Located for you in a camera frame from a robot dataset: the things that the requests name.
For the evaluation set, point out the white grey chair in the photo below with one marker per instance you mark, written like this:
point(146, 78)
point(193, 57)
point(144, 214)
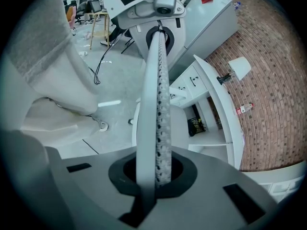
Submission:
point(148, 104)

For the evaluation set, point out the blue label plastic bottle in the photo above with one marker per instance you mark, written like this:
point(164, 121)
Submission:
point(236, 5)

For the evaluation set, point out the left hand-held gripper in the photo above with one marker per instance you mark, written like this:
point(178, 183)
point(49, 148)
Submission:
point(144, 13)

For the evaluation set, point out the grey refrigerator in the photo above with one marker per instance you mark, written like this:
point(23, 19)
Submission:
point(211, 25)

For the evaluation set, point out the light wooden stool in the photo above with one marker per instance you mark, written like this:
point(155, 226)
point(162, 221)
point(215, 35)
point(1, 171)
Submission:
point(94, 27)

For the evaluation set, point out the pink office chair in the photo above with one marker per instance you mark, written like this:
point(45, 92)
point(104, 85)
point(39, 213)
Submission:
point(72, 20)

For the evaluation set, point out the white desk with drawers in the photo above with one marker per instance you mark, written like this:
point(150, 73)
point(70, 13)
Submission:
point(220, 97)

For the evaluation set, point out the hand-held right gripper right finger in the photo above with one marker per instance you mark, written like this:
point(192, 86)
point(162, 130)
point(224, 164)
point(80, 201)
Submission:
point(184, 176)

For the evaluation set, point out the person's torso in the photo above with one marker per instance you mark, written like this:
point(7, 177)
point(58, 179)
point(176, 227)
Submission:
point(40, 27)

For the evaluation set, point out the red label plastic bottle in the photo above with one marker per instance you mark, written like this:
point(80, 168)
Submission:
point(244, 108)

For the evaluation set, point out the person's white shoe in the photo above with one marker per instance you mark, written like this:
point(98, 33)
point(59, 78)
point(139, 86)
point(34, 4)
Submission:
point(102, 123)

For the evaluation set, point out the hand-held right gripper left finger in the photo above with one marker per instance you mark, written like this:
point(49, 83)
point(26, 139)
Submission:
point(122, 176)

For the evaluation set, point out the black basket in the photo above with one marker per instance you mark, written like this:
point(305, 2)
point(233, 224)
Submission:
point(195, 127)

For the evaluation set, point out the white shade table lamp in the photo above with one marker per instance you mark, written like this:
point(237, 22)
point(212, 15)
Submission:
point(239, 67)

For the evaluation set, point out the person's beige trousers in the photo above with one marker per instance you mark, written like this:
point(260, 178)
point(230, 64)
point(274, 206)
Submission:
point(67, 85)

